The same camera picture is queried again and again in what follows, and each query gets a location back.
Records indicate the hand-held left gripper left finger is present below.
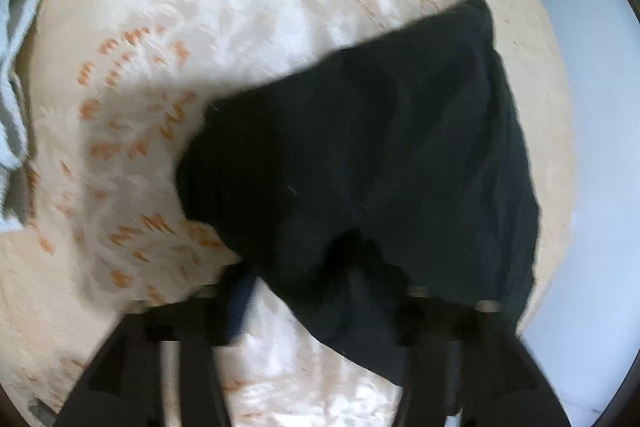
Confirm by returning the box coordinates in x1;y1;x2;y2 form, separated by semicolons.
52;264;258;427

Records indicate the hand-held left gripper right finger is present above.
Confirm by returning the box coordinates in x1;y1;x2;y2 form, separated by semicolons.
400;287;571;427

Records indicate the black garment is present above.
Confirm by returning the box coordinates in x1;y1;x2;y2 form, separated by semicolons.
175;0;546;388

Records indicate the light blue garment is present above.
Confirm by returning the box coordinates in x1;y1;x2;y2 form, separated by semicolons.
0;0;63;230

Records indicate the beige floral mattress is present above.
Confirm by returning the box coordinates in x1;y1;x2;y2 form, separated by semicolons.
0;0;581;427

